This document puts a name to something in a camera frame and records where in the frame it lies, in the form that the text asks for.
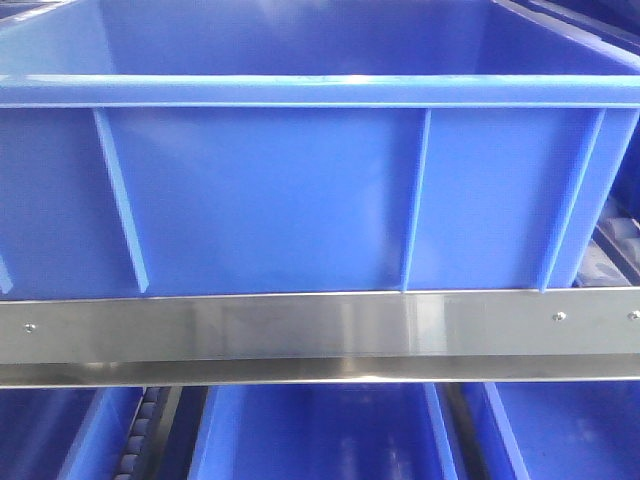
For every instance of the blue bin below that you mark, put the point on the blue bin below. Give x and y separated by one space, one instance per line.
65 433
326 431
557 430

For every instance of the blue bin below left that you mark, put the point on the blue bin below left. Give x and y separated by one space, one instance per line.
65 433

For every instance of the blue bin below right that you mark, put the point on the blue bin below right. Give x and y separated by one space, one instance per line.
557 430

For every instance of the large blue target box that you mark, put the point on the large blue target box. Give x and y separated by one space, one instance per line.
163 148

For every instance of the far right roller track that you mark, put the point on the far right roller track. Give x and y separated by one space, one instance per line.
611 258

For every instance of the blue bin upper right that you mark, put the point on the blue bin upper right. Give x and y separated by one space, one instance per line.
591 23

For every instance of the blue bin below middle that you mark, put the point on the blue bin below middle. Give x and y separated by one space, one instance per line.
326 431

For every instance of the steel roller rack frame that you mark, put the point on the steel roller rack frame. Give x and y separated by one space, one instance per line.
176 349

